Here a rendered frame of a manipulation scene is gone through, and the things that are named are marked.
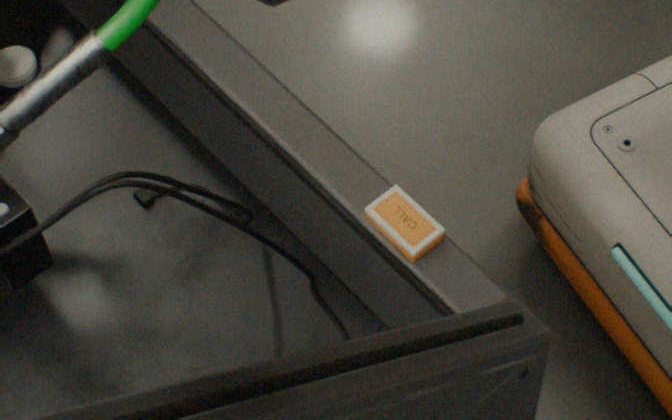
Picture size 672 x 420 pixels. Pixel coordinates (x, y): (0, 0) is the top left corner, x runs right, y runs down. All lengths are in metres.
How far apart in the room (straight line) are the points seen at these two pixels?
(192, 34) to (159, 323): 0.22
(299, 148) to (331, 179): 0.04
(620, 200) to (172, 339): 0.86
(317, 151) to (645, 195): 0.86
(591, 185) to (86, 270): 0.87
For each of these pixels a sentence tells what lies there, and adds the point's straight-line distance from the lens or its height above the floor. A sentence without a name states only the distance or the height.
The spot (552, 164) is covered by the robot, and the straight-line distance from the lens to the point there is 1.83.
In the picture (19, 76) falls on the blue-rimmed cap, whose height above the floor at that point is 0.84.
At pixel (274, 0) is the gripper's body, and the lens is 0.66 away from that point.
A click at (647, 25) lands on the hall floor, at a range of 2.32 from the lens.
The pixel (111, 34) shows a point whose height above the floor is 1.20.
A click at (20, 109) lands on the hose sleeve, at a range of 0.78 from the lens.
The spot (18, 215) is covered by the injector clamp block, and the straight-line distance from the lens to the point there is 0.96.
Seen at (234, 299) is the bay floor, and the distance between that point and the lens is 1.07.
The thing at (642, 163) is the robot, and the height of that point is 0.28.
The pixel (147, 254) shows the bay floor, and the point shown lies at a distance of 1.10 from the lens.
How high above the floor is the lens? 1.77
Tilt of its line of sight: 57 degrees down
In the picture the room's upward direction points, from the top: 4 degrees counter-clockwise
